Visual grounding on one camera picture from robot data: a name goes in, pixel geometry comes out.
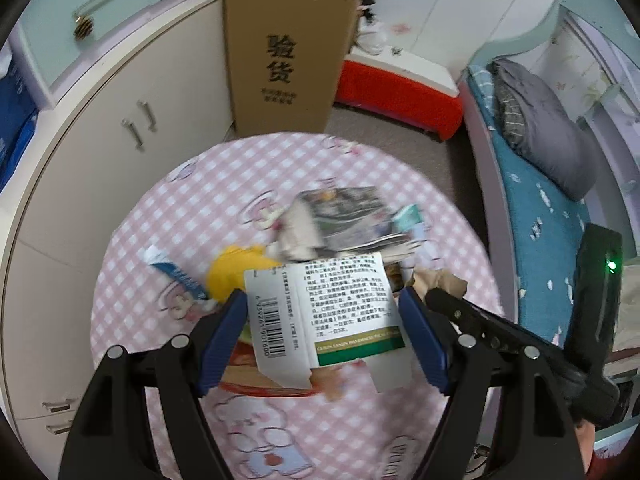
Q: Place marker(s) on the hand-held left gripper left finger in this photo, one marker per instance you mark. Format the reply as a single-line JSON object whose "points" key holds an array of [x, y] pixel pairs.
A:
{"points": [[226, 340]]}

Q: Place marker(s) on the blue white wrapper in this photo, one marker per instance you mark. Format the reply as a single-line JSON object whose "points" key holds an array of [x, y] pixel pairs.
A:
{"points": [[177, 275]]}

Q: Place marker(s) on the tall cardboard box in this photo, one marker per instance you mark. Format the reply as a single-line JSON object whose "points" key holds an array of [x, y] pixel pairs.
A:
{"points": [[290, 50]]}

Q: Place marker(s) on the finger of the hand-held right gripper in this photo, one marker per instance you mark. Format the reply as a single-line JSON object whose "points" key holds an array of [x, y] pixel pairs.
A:
{"points": [[480, 312]]}

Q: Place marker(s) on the red packet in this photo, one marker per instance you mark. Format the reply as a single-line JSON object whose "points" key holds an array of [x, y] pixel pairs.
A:
{"points": [[245, 357]]}

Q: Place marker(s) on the grey quilt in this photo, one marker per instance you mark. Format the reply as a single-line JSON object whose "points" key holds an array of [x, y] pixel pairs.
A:
{"points": [[550, 120]]}

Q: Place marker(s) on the pine cone knob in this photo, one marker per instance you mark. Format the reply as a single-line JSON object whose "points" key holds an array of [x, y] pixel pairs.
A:
{"points": [[82, 27]]}

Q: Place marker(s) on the light teal bed headboard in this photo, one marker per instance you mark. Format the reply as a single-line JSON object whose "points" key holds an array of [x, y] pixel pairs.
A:
{"points": [[540, 30]]}

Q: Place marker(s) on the brown crumpled paper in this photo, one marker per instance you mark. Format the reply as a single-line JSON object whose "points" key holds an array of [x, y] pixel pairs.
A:
{"points": [[447, 285]]}

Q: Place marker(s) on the blue box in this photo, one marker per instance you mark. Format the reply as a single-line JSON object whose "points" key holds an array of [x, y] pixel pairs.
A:
{"points": [[12, 120]]}

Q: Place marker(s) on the printed paper bag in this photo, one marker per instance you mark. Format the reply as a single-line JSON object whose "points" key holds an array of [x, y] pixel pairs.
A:
{"points": [[345, 215]]}

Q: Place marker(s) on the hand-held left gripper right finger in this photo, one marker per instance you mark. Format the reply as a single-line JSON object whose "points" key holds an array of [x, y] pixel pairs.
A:
{"points": [[424, 340]]}

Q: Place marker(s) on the teal packet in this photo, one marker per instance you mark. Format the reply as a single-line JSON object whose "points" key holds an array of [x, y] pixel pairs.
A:
{"points": [[409, 220]]}

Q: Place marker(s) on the pale pink wall sticker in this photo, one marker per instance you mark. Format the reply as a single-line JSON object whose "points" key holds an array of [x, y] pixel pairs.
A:
{"points": [[400, 27]]}

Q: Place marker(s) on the light blue pillow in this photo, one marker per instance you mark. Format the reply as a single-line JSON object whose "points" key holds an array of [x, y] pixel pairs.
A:
{"points": [[477, 77]]}

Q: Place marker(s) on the teal candy print bedsheet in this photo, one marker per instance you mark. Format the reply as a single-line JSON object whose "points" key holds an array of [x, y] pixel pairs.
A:
{"points": [[540, 225]]}

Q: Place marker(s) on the white cabinet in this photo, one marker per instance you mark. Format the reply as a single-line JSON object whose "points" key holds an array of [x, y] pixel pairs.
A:
{"points": [[165, 75]]}

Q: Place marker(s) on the white lilac bed frame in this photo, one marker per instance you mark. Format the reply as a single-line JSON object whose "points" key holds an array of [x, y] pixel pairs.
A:
{"points": [[492, 185]]}

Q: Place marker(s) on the white medicine box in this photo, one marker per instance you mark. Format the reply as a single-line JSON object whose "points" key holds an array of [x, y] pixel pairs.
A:
{"points": [[340, 300]]}

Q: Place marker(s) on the pink checked tablecloth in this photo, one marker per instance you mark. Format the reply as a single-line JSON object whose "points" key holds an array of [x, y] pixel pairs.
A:
{"points": [[200, 200]]}

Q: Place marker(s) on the grey checked blanket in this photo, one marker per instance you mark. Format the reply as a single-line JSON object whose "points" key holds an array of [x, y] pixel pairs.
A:
{"points": [[510, 110]]}

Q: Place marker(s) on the white plastic bag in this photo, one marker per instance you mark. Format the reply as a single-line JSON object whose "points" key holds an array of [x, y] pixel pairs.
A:
{"points": [[372, 40]]}

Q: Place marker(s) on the person's right forearm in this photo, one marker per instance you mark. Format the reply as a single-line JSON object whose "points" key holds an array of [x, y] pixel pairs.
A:
{"points": [[585, 452]]}

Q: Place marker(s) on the yellow wrapper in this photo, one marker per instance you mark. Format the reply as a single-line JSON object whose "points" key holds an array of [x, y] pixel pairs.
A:
{"points": [[240, 270]]}

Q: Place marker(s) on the red covered bench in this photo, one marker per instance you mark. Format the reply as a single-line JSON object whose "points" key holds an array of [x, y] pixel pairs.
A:
{"points": [[400, 90]]}

